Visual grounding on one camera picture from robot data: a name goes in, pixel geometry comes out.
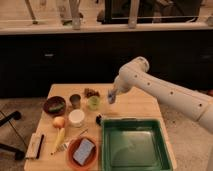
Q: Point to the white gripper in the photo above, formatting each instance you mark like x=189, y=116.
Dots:
x=117, y=87

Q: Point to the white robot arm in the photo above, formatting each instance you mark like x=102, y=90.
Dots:
x=196, y=106

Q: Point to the green plastic cup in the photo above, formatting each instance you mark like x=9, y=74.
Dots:
x=93, y=102

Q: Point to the grey metal cup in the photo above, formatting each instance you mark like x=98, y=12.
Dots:
x=75, y=100

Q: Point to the white paper cup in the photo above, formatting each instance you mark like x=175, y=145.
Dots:
x=76, y=117

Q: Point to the brown snack pile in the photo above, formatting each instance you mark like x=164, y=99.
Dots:
x=90, y=92

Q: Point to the small black object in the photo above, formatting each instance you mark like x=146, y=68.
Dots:
x=99, y=120

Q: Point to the green plastic bin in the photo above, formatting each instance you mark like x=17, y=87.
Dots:
x=134, y=145

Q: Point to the dark brown bowl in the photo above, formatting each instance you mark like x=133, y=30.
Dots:
x=55, y=106

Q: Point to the orange fruit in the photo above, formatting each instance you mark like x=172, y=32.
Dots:
x=59, y=122

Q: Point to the blue sponge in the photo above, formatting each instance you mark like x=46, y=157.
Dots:
x=83, y=151

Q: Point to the orange bowl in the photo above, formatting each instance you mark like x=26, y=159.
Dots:
x=73, y=164

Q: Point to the yellow banana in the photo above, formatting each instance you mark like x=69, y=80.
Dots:
x=59, y=140

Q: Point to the metal fork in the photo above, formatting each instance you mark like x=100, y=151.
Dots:
x=65, y=145

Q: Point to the wooden brush block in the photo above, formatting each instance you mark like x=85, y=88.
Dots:
x=34, y=146

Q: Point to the black chair base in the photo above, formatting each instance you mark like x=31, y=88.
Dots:
x=9, y=144

